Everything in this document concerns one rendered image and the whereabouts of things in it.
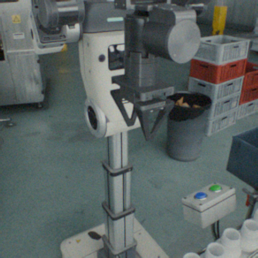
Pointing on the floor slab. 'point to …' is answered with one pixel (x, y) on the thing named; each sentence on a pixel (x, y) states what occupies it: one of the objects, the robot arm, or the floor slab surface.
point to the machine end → (19, 56)
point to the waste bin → (186, 125)
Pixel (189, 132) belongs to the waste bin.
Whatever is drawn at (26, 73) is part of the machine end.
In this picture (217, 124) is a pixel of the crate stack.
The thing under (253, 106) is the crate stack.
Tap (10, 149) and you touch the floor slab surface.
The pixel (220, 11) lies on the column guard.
